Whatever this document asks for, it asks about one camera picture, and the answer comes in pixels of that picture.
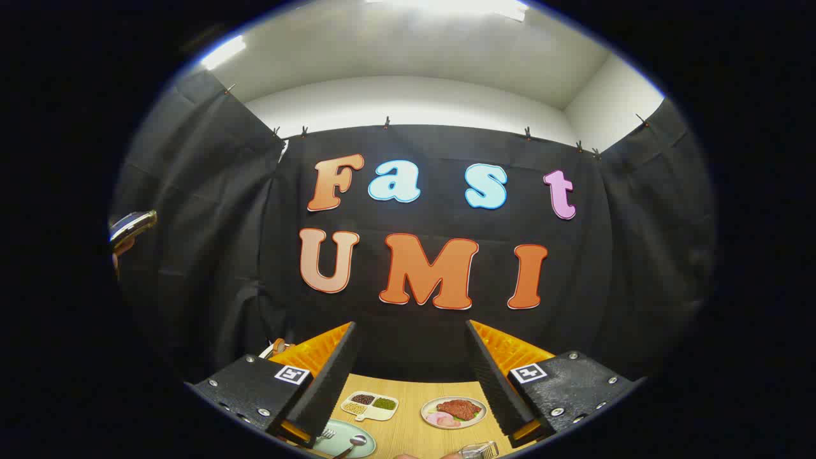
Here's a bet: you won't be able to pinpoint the row of small cloth clips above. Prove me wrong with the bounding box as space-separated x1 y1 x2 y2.
223 83 651 160

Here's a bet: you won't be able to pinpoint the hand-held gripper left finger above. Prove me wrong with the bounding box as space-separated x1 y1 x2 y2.
185 322 356 448

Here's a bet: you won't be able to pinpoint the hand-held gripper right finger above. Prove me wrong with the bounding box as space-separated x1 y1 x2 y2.
467 321 645 449

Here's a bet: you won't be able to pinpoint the ceiling light panel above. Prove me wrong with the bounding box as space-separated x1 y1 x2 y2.
199 35 248 71

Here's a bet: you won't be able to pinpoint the brown meat slices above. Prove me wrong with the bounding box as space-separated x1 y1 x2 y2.
436 400 482 421

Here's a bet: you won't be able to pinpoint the white divided snack tray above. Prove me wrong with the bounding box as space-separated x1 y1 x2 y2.
340 391 400 422

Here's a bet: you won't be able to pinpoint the dark glossy device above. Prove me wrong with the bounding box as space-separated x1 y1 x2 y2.
107 210 158 252

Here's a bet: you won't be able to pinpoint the metal spoon with brown handle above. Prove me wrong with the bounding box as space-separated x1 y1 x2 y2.
331 435 368 459

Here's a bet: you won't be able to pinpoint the beige plate with food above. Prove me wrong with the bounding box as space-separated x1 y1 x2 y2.
421 397 488 430

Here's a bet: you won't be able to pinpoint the light blue plate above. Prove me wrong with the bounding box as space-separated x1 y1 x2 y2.
312 419 377 459

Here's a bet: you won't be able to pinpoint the metal wire basket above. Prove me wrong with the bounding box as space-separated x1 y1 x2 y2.
458 441 500 459

